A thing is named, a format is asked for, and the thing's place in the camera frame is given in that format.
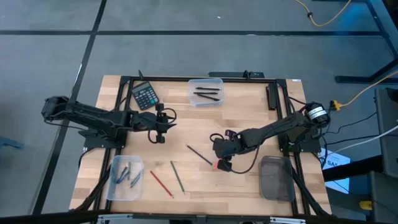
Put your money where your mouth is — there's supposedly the clear plastic bin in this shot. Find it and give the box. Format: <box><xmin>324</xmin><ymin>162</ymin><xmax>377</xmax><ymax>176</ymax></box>
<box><xmin>106</xmin><ymin>154</ymin><xmax>146</xmax><ymax>202</ymax></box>
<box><xmin>187</xmin><ymin>77</ymin><xmax>225</xmax><ymax>108</ymax></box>

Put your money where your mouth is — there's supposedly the white printed paper sheet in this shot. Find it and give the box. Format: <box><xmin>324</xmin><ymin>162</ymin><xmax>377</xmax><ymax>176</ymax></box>
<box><xmin>320</xmin><ymin>148</ymin><xmax>351</xmax><ymax>194</ymax></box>

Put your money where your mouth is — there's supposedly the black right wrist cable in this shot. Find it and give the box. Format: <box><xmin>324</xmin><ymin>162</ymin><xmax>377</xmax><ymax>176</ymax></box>
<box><xmin>231</xmin><ymin>145</ymin><xmax>260</xmax><ymax>174</ymax></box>

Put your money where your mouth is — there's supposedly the smoky grey plastic bin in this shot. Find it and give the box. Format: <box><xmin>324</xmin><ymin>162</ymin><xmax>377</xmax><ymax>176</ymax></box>
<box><xmin>258</xmin><ymin>155</ymin><xmax>295</xmax><ymax>202</ymax></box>

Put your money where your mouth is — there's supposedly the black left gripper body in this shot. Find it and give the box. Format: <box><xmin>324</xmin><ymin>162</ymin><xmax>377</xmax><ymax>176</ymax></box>
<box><xmin>143</xmin><ymin>103</ymin><xmax>169</xmax><ymax>144</ymax></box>

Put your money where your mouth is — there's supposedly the red pencil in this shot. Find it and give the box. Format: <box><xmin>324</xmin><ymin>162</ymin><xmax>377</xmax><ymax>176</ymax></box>
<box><xmin>149</xmin><ymin>170</ymin><xmax>175</xmax><ymax>199</ymax></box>

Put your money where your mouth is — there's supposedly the black slanted beam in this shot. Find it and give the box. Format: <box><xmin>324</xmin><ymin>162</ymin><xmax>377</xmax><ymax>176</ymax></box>
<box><xmin>322</xmin><ymin>154</ymin><xmax>384</xmax><ymax>183</ymax></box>

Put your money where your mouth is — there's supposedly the black bar bracket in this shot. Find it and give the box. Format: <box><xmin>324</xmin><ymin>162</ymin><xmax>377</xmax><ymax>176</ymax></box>
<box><xmin>208</xmin><ymin>70</ymin><xmax>266</xmax><ymax>79</ymax></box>

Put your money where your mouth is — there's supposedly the blue floor object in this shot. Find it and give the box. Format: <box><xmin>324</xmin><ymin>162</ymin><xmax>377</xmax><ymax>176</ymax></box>
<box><xmin>0</xmin><ymin>136</ymin><xmax>25</xmax><ymax>150</ymax></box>

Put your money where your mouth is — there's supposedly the black metal table frame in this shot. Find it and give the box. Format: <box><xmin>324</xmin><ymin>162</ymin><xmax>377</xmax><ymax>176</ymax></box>
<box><xmin>70</xmin><ymin>75</ymin><xmax>333</xmax><ymax>218</ymax></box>

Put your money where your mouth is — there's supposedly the grey box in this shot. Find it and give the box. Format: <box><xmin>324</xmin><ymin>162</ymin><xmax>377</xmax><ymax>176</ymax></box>
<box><xmin>369</xmin><ymin>170</ymin><xmax>398</xmax><ymax>224</ymax></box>

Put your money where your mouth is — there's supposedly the dark blue pen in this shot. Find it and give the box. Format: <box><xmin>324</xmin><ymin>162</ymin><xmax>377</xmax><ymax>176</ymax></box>
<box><xmin>116</xmin><ymin>166</ymin><xmax>129</xmax><ymax>185</ymax></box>

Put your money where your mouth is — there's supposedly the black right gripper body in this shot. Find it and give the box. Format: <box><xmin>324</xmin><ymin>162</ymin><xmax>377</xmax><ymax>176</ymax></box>
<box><xmin>212</xmin><ymin>129</ymin><xmax>242</xmax><ymax>173</ymax></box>

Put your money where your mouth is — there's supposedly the yellow extension cable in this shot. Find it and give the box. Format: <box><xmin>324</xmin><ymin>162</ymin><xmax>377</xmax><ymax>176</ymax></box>
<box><xmin>331</xmin><ymin>70</ymin><xmax>398</xmax><ymax>111</ymax></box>

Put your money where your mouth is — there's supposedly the silver aluminium rail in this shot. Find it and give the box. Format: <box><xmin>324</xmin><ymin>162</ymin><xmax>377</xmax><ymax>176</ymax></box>
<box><xmin>269</xmin><ymin>217</ymin><xmax>307</xmax><ymax>224</ymax></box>
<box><xmin>96</xmin><ymin>213</ymin><xmax>135</xmax><ymax>224</ymax></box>

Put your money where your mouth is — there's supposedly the green pencil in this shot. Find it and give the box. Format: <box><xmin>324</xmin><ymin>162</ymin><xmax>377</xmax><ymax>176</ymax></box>
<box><xmin>170</xmin><ymin>160</ymin><xmax>186</xmax><ymax>194</ymax></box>

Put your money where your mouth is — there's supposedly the yellow hanging cable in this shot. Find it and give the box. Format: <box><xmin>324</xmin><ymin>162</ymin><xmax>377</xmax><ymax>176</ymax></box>
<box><xmin>294</xmin><ymin>0</ymin><xmax>354</xmax><ymax>27</ymax></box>

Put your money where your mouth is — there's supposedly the white cable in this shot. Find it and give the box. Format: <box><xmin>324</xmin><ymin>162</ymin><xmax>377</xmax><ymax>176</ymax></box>
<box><xmin>359</xmin><ymin>126</ymin><xmax>398</xmax><ymax>146</ymax></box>

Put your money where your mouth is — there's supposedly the black table leg frame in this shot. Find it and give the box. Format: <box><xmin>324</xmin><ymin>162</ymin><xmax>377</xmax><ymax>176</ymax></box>
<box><xmin>335</xmin><ymin>0</ymin><xmax>398</xmax><ymax>84</ymax></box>

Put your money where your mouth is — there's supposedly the grey cabinet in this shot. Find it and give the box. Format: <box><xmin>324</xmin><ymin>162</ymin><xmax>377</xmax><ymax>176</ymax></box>
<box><xmin>374</xmin><ymin>88</ymin><xmax>398</xmax><ymax>178</ymax></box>

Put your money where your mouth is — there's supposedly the black rest block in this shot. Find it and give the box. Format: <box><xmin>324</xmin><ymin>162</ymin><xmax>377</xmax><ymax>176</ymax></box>
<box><xmin>266</xmin><ymin>85</ymin><xmax>277</xmax><ymax>111</ymax></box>

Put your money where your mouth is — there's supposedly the black desk calculator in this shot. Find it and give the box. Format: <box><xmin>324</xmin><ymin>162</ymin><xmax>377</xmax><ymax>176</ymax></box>
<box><xmin>131</xmin><ymin>81</ymin><xmax>160</xmax><ymax>111</ymax></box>

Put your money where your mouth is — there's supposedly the dark purple pencil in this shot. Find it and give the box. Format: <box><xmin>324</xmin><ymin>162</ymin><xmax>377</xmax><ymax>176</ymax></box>
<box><xmin>186</xmin><ymin>144</ymin><xmax>213</xmax><ymax>166</ymax></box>

